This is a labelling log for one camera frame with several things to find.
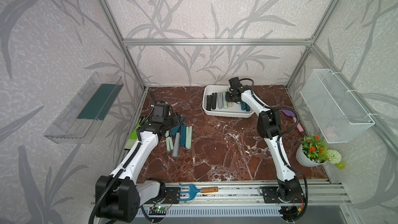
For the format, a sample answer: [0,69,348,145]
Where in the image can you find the blue garden hand fork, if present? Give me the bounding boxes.
[178,183,219,202]

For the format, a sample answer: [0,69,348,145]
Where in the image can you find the open teal pruning pliers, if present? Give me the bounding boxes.
[170,117,185,136]

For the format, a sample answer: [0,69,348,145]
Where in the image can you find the grey-blue pruning pliers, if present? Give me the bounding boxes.
[217,92,223,109]

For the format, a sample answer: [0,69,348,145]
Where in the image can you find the white wire mesh basket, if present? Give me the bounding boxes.
[301,68,375,144]

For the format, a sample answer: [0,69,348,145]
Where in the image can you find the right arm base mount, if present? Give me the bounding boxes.
[258,186,307,204]

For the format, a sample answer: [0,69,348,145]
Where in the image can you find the white rectangular storage box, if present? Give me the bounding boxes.
[202,85,255,118]

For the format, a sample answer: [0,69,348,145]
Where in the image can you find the clear plastic wall shelf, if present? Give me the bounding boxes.
[44,72,124,144]

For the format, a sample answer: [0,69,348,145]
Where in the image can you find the grey pruning pliers left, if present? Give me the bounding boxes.
[173,132,180,158]

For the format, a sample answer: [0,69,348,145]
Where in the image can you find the green gardening glove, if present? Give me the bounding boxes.
[124,117,145,150]

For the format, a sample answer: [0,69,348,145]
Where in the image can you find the purple pink silicone spatula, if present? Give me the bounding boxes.
[282,110,304,133]

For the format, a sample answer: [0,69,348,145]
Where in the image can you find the mint pruning pliers upright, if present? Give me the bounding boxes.
[185,126,193,150]

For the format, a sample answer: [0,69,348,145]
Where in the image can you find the mint pruning pliers left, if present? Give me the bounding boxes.
[165,131,174,151]

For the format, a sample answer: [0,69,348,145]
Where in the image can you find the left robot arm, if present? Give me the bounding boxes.
[88,102,182,224]

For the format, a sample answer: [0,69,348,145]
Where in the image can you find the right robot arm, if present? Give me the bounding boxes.
[226,77,308,202]

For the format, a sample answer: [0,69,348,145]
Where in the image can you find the mint pruning pliers diagonal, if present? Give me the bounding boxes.
[222,92,228,109]

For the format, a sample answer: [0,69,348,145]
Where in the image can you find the potted artificial flower plant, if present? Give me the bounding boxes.
[296,134,346,170]

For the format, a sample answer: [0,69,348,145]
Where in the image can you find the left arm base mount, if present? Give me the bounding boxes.
[156,187,181,205]

